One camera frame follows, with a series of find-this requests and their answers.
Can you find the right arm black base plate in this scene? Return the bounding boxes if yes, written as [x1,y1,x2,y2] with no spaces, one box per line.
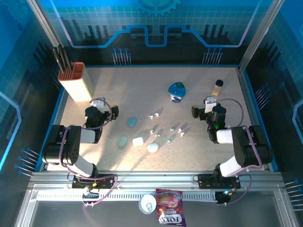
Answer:
[197,174,241,190]

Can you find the purple candy bag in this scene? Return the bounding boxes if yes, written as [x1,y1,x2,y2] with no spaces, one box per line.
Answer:
[155,188,187,227]

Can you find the blue lidded plastic cup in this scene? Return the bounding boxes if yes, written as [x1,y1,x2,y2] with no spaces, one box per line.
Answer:
[168,81,187,104]

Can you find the aluminium mounting rail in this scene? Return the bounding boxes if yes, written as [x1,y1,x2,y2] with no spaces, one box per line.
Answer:
[27,170,284,190]

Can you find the aluminium frame post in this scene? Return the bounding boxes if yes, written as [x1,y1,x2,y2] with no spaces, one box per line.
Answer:
[26,0,62,52]
[238,0,286,71]

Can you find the white slotted cable duct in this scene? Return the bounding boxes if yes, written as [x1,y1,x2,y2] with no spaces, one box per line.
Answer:
[36,190,218,202]

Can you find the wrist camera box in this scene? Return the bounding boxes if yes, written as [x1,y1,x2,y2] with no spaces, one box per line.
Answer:
[89,97,106,113]
[204,96,217,114]

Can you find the cream knife block orange top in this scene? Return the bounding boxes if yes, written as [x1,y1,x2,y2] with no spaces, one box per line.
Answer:
[58,61,94,102]

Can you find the white square earbud charging case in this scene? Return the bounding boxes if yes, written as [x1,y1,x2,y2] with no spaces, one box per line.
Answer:
[132,136,145,147]

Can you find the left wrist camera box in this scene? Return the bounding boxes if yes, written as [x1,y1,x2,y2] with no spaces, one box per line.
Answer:
[89,97,106,113]

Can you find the white pull-tab can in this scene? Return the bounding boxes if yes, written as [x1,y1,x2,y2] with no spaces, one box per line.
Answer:
[138,193,157,215]

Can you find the small bottle black cap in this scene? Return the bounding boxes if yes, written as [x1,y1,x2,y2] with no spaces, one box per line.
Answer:
[211,79,224,96]

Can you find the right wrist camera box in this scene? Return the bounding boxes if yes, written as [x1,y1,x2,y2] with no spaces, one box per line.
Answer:
[204,96,217,114]

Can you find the black handled knife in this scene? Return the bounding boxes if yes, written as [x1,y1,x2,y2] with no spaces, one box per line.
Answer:
[52,46,64,73]
[62,48,73,71]
[58,44,69,71]

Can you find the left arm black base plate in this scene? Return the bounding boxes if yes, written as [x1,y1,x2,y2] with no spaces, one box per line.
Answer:
[71,174,118,190]

